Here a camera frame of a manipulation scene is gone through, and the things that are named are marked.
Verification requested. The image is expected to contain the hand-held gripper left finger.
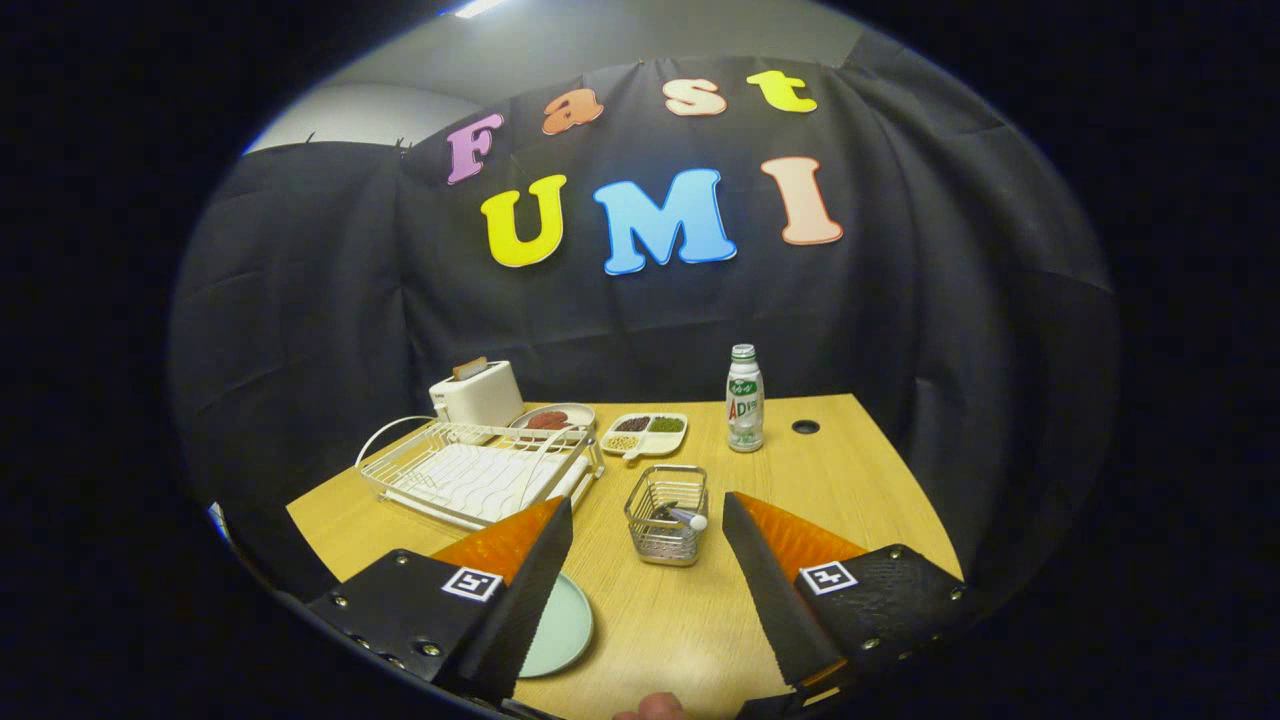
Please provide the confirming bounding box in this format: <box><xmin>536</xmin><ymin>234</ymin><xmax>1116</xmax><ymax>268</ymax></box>
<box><xmin>305</xmin><ymin>496</ymin><xmax>576</xmax><ymax>703</ymax></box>

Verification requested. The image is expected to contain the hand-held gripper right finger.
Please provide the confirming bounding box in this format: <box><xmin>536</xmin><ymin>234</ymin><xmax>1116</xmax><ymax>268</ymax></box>
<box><xmin>722</xmin><ymin>491</ymin><xmax>973</xmax><ymax>691</ymax></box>

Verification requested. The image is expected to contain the pale green plate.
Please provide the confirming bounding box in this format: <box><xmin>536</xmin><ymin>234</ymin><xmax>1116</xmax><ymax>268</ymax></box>
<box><xmin>518</xmin><ymin>572</ymin><xmax>595</xmax><ymax>679</ymax></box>

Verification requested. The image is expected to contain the metal wire basket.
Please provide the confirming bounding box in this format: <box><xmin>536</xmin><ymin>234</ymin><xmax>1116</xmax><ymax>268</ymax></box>
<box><xmin>625</xmin><ymin>465</ymin><xmax>710</xmax><ymax>568</ymax></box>

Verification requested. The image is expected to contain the white wire dish rack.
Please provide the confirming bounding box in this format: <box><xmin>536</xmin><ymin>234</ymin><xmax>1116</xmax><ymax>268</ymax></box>
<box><xmin>356</xmin><ymin>415</ymin><xmax>606</xmax><ymax>531</ymax></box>

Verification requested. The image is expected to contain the beige plate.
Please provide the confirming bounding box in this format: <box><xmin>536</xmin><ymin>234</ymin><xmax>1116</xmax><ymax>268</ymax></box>
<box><xmin>508</xmin><ymin>403</ymin><xmax>597</xmax><ymax>446</ymax></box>

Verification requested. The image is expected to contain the white drain tray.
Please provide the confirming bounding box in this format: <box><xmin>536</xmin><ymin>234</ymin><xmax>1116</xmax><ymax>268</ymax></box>
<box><xmin>385</xmin><ymin>443</ymin><xmax>591</xmax><ymax>526</ymax></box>

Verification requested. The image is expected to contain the white milk drink bottle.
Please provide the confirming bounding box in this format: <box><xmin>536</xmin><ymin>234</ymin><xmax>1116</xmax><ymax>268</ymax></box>
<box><xmin>726</xmin><ymin>344</ymin><xmax>766</xmax><ymax>454</ymax></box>

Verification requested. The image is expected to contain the white divided tray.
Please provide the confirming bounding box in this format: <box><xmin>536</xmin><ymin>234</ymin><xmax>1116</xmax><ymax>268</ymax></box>
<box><xmin>601</xmin><ymin>412</ymin><xmax>690</xmax><ymax>463</ymax></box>

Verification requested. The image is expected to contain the white toaster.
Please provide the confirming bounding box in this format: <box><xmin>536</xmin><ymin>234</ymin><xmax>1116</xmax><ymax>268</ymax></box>
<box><xmin>429</xmin><ymin>360</ymin><xmax>526</xmax><ymax>431</ymax></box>

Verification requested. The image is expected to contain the black backdrop cloth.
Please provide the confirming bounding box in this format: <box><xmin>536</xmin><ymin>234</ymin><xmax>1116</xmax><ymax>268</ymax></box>
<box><xmin>165</xmin><ymin>40</ymin><xmax>1121</xmax><ymax>601</ymax></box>

